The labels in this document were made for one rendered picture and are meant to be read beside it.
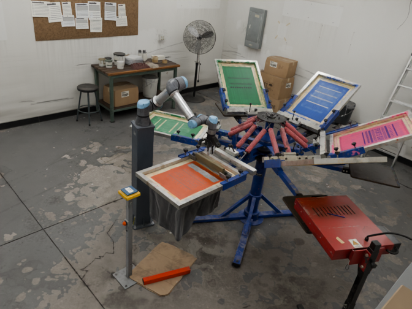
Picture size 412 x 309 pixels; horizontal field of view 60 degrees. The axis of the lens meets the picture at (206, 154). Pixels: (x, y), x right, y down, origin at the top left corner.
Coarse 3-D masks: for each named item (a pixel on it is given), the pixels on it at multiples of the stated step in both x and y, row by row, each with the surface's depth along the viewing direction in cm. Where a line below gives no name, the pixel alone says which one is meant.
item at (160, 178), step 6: (192, 162) 337; (174, 168) 324; (180, 168) 326; (186, 168) 327; (192, 168) 328; (204, 168) 330; (162, 174) 313; (156, 180) 304; (162, 180) 305; (168, 180) 306; (162, 186) 297
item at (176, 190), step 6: (198, 174) 320; (210, 174) 322; (222, 180) 315; (168, 186) 297; (174, 186) 298; (204, 186) 303; (174, 192) 291; (180, 192) 292; (186, 192) 293; (192, 192) 294; (180, 198) 285
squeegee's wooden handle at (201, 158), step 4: (196, 156) 333; (200, 156) 329; (204, 156) 328; (200, 160) 330; (204, 160) 326; (208, 160) 323; (204, 164) 328; (208, 164) 324; (212, 164) 320; (216, 164) 317; (212, 168) 321; (216, 168) 317; (220, 168) 313; (224, 168) 313
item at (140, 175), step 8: (200, 152) 350; (176, 160) 331; (184, 160) 338; (216, 160) 339; (152, 168) 314; (160, 168) 319; (232, 168) 329; (136, 176) 306; (144, 176) 301; (152, 184) 292; (160, 192) 284; (208, 192) 290; (168, 200) 279; (176, 200) 275; (184, 200) 276; (192, 200) 279
